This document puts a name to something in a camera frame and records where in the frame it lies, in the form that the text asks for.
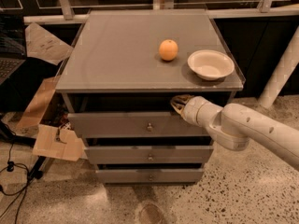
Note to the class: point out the grey bottom drawer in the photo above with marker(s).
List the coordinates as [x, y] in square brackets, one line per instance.
[150, 176]

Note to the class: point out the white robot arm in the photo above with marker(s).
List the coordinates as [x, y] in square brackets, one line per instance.
[234, 125]

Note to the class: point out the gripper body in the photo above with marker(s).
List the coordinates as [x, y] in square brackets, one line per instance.
[191, 110]

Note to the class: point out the grey drawer cabinet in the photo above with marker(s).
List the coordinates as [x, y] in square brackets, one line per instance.
[116, 67]

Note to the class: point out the white diagonal pole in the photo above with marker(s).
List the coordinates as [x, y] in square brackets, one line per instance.
[282, 72]

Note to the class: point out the orange fruit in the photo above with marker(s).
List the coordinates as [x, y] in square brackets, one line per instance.
[168, 50]

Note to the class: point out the white bowl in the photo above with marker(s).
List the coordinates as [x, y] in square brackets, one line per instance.
[211, 64]

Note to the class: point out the brown cardboard box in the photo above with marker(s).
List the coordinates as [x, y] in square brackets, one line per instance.
[45, 113]

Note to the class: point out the grey middle drawer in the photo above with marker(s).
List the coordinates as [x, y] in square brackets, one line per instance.
[148, 154]

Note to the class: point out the black laptop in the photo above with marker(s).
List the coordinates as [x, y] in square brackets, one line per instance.
[12, 45]

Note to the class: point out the brown paper sheet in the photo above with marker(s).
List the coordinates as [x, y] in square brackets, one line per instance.
[43, 45]

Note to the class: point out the grey drawer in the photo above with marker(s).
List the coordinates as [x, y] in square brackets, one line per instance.
[148, 154]
[150, 176]
[132, 124]

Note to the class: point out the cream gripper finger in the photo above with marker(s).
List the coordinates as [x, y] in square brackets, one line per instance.
[174, 100]
[178, 108]

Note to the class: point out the grey top drawer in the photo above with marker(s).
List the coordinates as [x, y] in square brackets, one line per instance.
[132, 124]

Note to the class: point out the metal window rail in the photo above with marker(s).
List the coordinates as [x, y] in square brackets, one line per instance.
[77, 11]

